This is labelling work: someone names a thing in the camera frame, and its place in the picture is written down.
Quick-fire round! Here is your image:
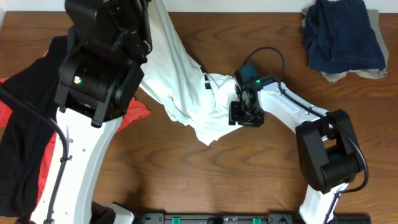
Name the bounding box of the white t-shirt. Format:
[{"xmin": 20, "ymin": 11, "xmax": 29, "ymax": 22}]
[{"xmin": 138, "ymin": 0, "xmax": 244, "ymax": 147}]

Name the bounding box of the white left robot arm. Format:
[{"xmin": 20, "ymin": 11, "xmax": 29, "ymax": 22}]
[{"xmin": 30, "ymin": 0, "xmax": 152, "ymax": 223}]

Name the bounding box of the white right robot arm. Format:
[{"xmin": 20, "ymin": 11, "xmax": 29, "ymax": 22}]
[{"xmin": 229, "ymin": 65, "xmax": 371, "ymax": 223}]

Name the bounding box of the red-orange t-shirt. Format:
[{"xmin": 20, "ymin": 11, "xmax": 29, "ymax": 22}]
[{"xmin": 0, "ymin": 51, "xmax": 151, "ymax": 206}]

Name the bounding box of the dark navy folded garment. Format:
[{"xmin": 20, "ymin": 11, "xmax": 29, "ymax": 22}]
[{"xmin": 300, "ymin": 0, "xmax": 387, "ymax": 75}]

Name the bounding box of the grey-beige folded garment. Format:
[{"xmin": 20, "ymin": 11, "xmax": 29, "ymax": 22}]
[{"xmin": 300, "ymin": 6, "xmax": 389, "ymax": 83}]

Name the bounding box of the black t-shirt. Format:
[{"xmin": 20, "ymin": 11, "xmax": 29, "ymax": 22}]
[{"xmin": 1, "ymin": 36, "xmax": 67, "ymax": 217}]

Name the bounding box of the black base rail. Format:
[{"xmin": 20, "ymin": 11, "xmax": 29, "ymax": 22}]
[{"xmin": 130, "ymin": 211, "xmax": 373, "ymax": 224}]

